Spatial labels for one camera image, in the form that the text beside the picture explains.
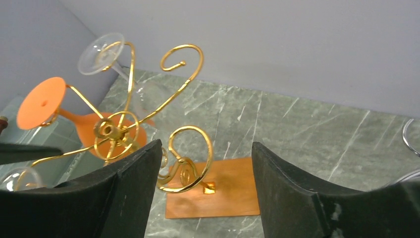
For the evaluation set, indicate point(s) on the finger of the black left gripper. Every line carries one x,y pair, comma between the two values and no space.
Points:
15,153

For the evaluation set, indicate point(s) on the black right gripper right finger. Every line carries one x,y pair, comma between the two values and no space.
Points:
297,204

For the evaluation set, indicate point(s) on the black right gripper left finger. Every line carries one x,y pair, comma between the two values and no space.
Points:
111,202

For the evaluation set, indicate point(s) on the clear plastic storage box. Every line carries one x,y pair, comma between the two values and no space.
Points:
62,134

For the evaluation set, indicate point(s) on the orange plastic goblet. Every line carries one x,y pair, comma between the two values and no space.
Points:
108,136

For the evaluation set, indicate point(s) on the gold wire glass rack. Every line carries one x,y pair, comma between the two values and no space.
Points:
196,185

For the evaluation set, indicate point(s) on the clear pink tinted glass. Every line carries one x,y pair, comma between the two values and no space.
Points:
21,178

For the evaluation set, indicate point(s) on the brown bronze faucet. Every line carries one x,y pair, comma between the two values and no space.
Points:
3,123

